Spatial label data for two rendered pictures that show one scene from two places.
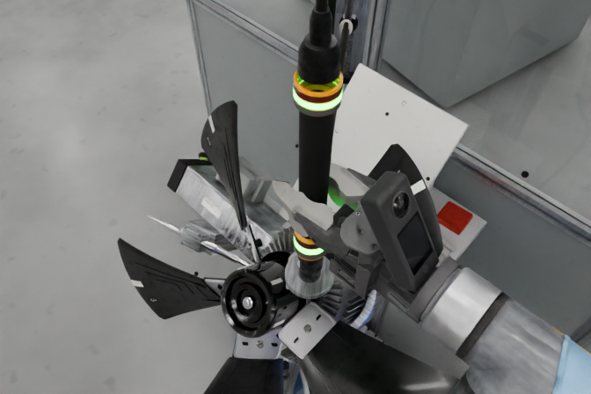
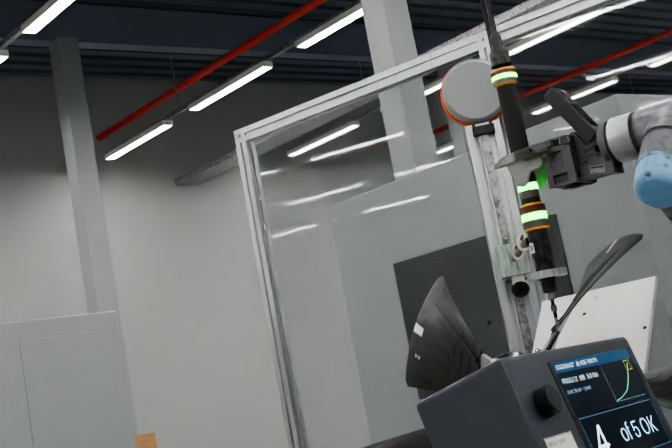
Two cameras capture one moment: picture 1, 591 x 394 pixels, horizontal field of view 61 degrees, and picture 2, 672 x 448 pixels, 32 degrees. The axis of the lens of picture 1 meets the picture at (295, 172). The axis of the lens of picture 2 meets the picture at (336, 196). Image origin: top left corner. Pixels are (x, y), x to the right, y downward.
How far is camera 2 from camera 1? 1.83 m
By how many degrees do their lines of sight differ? 60
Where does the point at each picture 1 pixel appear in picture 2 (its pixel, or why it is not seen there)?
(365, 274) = (568, 152)
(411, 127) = (610, 307)
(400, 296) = (595, 161)
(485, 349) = (637, 116)
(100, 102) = not seen: outside the picture
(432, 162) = (641, 315)
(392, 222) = (564, 97)
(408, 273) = (586, 122)
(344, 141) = not seen: hidden behind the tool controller
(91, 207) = not seen: outside the picture
